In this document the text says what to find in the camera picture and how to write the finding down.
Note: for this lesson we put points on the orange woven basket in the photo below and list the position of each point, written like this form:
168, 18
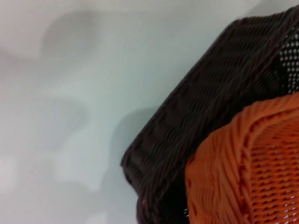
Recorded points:
257, 163

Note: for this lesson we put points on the dark brown woven basket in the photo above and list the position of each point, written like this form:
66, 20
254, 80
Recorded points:
210, 100

